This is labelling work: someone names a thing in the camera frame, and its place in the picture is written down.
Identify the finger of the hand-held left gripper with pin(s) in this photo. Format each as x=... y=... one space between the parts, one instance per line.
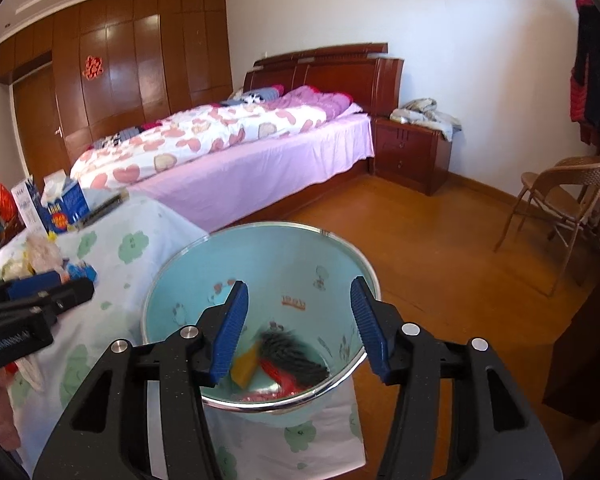
x=70 y=292
x=30 y=286

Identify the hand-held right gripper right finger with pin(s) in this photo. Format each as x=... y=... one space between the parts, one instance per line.
x=367 y=330

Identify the black grey wrapper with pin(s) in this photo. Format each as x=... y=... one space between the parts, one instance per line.
x=290 y=355

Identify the pale crumpled plastic bag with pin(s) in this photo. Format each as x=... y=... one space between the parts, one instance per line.
x=42 y=255

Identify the blue white pillow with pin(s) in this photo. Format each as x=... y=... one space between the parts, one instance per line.
x=260 y=96

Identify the brown folding chair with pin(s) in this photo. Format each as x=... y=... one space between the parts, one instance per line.
x=555 y=195

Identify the pink cloth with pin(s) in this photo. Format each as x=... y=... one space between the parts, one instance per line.
x=2 y=410

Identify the heart print duvet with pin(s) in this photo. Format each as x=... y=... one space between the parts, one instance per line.
x=195 y=140

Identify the pale yellow wrapper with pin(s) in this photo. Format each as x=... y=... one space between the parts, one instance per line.
x=15 y=262

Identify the dark wooden furniture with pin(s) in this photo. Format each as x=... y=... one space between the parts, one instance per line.
x=580 y=350

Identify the wooden wardrobe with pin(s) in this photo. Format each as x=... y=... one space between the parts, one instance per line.
x=130 y=60

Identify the grey crumpled clothes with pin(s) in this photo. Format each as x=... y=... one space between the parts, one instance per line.
x=425 y=112

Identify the bed with heart quilt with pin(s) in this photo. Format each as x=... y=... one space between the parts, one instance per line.
x=280 y=160

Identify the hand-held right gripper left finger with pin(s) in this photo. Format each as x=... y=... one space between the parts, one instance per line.
x=228 y=335

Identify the black flat packet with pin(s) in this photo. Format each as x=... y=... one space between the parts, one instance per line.
x=102 y=207

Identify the blue wrapper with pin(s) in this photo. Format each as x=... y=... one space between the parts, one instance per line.
x=82 y=271

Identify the pink quilt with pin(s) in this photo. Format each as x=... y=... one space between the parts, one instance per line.
x=310 y=102

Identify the hanging dark red clothes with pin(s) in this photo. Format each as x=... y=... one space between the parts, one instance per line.
x=592 y=60

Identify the wooden door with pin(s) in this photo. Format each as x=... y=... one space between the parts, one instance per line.
x=37 y=120

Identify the wooden nightstand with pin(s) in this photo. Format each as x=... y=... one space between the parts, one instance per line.
x=405 y=150

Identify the light blue trash bin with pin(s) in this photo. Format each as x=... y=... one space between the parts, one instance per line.
x=280 y=270

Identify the red plastic bag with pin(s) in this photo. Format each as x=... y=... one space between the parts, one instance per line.
x=2 y=200

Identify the red wrapper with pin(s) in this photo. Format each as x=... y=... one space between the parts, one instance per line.
x=280 y=379

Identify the blue tissue box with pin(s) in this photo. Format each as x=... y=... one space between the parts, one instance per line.
x=67 y=205

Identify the white carton box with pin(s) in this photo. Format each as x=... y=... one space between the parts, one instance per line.
x=25 y=205

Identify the red paper decoration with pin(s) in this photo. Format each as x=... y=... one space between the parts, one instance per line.
x=92 y=67

